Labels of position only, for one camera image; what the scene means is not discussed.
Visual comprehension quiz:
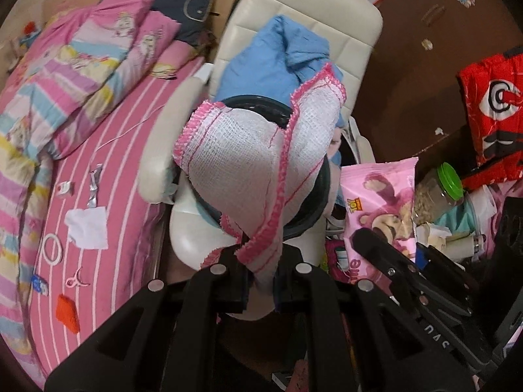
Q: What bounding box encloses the black trash bin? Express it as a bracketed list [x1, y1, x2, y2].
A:
[191, 95, 331, 241]

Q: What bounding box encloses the green lid glass jar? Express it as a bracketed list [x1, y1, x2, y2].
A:
[413, 162, 464, 226]

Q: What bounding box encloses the colourful striped cartoon quilt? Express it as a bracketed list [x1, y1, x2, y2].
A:
[1, 0, 181, 385]

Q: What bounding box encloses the white leather office chair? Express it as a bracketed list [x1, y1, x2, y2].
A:
[138, 0, 383, 270]

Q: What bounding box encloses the pink snack wrapper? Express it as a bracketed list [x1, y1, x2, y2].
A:
[340, 157, 417, 293]

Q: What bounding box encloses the white pink-edged gauze cloth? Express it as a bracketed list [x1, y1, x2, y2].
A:
[173, 63, 346, 288]

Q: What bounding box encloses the pink yellow pillow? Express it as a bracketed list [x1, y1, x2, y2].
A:
[150, 40, 198, 80]

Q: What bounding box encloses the red printed bag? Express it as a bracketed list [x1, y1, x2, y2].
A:
[457, 46, 522, 190]

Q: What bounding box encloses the orange foam fruit net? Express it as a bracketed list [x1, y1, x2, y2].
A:
[55, 294, 80, 335]

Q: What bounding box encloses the white paper tissue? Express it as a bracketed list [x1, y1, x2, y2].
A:
[64, 206, 108, 250]

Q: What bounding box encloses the blue jacket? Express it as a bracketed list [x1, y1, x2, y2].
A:
[213, 15, 343, 108]

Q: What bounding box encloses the small pink white carton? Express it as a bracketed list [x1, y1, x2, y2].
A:
[56, 181, 75, 197]

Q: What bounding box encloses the pink striped bed mattress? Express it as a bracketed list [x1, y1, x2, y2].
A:
[29, 57, 204, 375]

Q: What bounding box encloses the red plush toy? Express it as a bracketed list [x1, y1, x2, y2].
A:
[19, 21, 42, 48]

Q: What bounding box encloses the white tape ring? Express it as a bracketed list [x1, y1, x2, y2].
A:
[42, 233, 64, 267]

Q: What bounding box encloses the white charging cable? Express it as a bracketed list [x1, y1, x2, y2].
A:
[87, 104, 167, 168]

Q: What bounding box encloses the blue candy wrapper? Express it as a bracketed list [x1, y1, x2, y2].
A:
[31, 274, 49, 296]

